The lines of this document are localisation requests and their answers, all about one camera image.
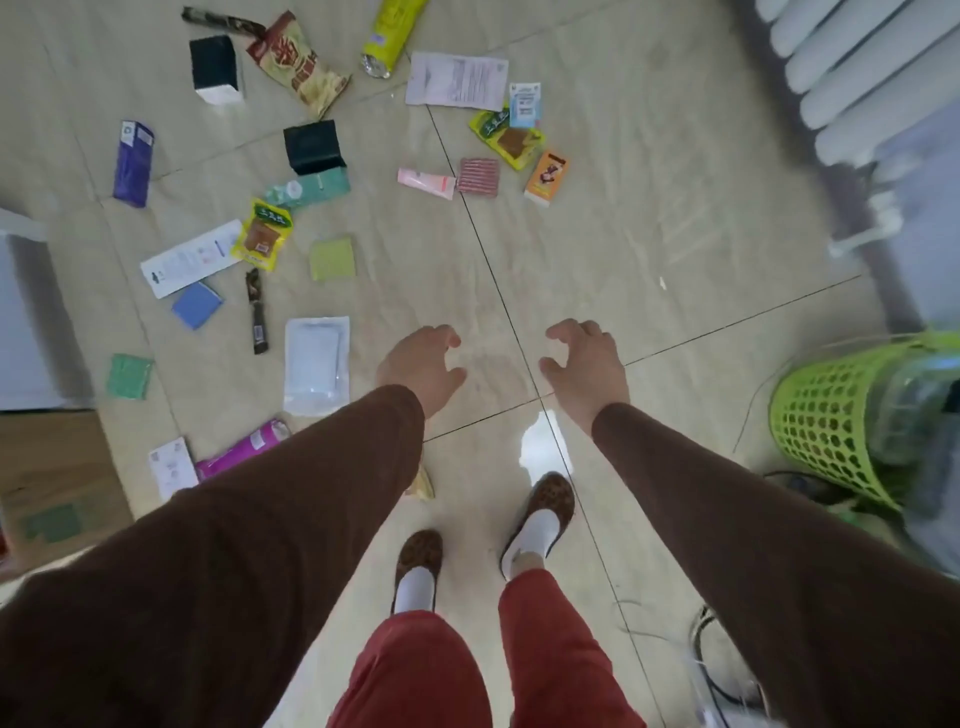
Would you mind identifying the left white sock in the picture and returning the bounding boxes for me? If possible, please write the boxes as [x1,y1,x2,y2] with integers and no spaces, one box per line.
[393,566,436,615]

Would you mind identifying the light blue small packet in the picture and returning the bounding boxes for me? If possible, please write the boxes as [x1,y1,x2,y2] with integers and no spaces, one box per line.
[508,81,543,130]

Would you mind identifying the lime green square pack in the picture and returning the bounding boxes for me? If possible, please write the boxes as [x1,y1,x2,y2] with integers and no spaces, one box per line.
[308,236,358,283]

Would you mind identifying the brown cardboard box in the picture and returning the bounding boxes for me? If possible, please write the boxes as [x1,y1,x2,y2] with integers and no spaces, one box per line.
[0,410,136,579]

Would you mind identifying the white card with code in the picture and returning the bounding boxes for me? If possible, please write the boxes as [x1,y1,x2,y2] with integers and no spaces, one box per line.
[147,436,201,504]

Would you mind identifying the yellow dried tofu packet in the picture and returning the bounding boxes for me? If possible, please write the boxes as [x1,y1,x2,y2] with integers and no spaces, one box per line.
[469,109,547,172]
[230,197,295,273]

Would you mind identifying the leopard print slipper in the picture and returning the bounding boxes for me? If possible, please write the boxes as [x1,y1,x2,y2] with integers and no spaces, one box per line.
[389,529,444,616]
[500,470,577,583]

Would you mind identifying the pink tube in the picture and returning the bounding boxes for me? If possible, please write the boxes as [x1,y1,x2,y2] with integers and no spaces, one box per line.
[396,167,458,202]

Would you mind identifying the blue square pack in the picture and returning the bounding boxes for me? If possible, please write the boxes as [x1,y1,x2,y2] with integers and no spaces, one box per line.
[170,280,225,332]

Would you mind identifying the dark green box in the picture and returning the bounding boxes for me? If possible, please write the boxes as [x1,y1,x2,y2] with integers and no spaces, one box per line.
[282,119,348,177]

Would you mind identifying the white printed pouch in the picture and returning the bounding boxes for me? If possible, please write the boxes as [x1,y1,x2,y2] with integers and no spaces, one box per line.
[404,50,511,113]

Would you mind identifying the clear plastic bag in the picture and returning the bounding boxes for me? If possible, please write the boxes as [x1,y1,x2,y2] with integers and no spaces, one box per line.
[866,344,960,579]

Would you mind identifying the clear white pouch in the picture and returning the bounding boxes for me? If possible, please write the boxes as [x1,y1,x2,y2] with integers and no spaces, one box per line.
[282,315,352,419]

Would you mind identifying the teal long carton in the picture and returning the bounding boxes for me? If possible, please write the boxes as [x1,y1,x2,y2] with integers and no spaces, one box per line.
[263,166,352,213]

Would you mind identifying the person's right leg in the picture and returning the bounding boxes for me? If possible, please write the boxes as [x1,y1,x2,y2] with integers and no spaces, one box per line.
[498,553,646,728]

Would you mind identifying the pink striped packet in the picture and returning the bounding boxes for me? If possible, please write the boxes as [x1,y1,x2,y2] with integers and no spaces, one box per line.
[456,157,502,199]

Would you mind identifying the green plastic basket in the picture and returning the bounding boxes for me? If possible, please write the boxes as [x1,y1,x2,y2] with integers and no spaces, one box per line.
[768,329,960,515]

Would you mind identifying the right white sock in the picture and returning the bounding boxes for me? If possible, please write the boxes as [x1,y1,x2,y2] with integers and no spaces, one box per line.
[502,509,562,579]

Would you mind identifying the purple snack bag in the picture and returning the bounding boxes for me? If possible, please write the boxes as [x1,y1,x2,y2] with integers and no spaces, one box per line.
[194,417,292,482]

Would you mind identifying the white sock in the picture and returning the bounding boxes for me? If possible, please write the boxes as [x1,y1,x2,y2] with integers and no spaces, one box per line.
[393,566,436,615]
[502,509,562,579]

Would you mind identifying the white radiator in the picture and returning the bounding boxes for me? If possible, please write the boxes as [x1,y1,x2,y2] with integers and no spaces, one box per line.
[753,0,960,170]

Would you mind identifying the dark brown stick sachet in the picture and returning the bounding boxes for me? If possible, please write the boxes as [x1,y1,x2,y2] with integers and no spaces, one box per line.
[244,267,271,357]

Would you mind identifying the black cable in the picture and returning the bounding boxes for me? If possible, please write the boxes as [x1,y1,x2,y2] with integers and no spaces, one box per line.
[688,603,774,728]

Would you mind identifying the person's leg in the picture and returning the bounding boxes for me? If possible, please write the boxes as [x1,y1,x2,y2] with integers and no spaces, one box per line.
[327,611,494,728]
[498,553,646,728]

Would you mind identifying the white long card blue print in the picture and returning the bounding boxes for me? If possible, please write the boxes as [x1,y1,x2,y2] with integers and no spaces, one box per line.
[139,218,245,301]

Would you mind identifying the person's left forearm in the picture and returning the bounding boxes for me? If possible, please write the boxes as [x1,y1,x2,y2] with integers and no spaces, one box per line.
[0,384,427,728]

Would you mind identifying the yellow-green long snack bag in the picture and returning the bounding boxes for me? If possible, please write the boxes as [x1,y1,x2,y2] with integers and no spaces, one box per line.
[359,0,430,80]

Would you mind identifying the right leopard print slipper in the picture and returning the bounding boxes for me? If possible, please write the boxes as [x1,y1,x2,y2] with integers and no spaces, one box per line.
[500,470,577,583]

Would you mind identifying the person's right forearm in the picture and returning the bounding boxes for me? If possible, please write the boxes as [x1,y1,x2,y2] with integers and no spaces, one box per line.
[590,402,960,728]

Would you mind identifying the person's right hand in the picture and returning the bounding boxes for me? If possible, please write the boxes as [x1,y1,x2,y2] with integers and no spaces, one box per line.
[538,318,631,436]

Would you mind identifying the person's left leg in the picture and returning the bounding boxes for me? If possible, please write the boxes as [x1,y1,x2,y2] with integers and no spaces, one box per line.
[327,611,494,728]

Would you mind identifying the black box white end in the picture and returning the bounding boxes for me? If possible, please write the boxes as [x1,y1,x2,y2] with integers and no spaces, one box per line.
[188,34,245,106]

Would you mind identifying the dark brown strip wrapper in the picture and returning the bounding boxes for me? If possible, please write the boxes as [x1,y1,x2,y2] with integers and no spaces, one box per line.
[180,5,268,40]

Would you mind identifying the orange small packet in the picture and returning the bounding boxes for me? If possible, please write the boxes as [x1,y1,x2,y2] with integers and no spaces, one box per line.
[523,149,571,209]

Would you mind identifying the left leopard print slipper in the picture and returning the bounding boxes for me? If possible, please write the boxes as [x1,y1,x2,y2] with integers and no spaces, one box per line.
[389,529,444,616]

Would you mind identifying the pale grey cabinet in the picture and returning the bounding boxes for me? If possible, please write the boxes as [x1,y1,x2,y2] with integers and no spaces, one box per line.
[0,206,95,412]

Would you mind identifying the person's left hand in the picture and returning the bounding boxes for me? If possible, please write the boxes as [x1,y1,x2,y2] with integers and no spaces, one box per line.
[374,323,468,421]

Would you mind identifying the purple-blue long box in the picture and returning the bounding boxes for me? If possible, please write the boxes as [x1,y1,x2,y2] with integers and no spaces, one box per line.
[112,119,156,210]

